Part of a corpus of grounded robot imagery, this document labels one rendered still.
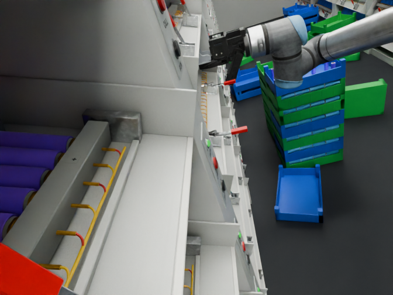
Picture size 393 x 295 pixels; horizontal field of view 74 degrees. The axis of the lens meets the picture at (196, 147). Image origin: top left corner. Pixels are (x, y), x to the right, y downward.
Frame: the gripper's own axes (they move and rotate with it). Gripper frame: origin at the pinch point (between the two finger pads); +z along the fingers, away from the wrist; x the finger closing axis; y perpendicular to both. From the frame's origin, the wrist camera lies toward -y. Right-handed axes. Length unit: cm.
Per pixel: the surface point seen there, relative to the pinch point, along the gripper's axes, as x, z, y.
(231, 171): 25.7, -7.4, -25.7
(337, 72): -26, -57, -27
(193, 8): -6.5, -5.8, 15.6
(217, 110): 22.3, -7.6, -6.2
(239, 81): -144, -18, -70
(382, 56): -131, -131, -74
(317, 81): -25, -49, -29
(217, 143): 38.7, -7.4, -5.6
